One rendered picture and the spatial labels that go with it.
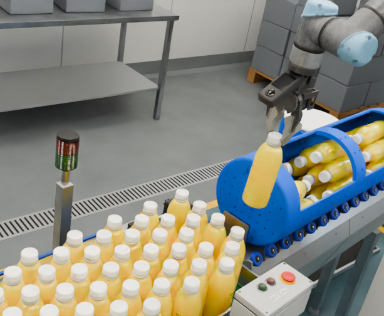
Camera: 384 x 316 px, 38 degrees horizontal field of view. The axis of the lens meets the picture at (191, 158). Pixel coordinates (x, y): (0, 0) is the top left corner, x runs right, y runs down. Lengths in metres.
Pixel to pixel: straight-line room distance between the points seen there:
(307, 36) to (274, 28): 4.44
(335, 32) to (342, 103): 4.06
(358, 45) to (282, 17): 4.46
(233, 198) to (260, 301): 0.48
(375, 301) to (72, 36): 3.78
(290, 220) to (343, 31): 0.63
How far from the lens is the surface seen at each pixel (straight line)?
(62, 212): 1.68
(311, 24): 1.31
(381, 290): 1.88
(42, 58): 4.98
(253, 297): 1.37
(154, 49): 5.59
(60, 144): 1.56
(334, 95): 5.35
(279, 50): 5.71
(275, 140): 1.42
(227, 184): 1.76
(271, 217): 1.68
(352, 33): 1.25
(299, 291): 1.43
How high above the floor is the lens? 1.99
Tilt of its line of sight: 28 degrees down
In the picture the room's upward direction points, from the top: 11 degrees clockwise
